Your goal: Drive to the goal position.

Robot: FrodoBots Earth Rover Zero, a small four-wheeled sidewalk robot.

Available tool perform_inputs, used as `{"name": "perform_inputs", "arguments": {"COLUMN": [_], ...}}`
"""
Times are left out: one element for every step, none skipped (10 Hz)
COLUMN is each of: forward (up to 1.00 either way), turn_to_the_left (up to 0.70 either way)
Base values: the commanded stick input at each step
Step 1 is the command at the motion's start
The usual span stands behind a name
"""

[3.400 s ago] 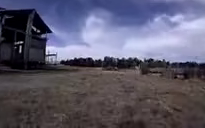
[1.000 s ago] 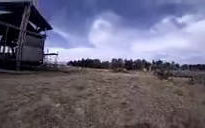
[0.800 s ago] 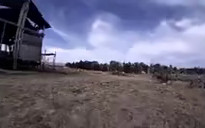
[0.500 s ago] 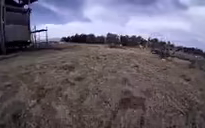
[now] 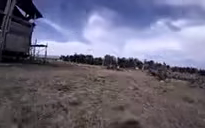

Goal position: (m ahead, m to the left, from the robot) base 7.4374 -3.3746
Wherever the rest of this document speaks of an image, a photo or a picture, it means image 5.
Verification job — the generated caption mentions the distant row of trees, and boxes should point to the distant row of trees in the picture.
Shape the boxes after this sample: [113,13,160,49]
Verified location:
[59,53,205,76]

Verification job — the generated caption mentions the dry brown grass ground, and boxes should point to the dry brown grass ground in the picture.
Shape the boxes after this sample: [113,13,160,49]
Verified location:
[0,61,205,128]

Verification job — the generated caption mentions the row of dry bushes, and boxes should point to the row of dry bushes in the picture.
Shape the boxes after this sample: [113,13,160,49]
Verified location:
[146,66,205,92]

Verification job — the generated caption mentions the dark wooden open shed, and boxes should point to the dark wooden open shed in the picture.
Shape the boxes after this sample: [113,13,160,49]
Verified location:
[0,0,44,64]

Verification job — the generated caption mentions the small metal frame stand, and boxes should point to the small metal frame stand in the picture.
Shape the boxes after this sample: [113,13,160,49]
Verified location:
[30,39,49,62]

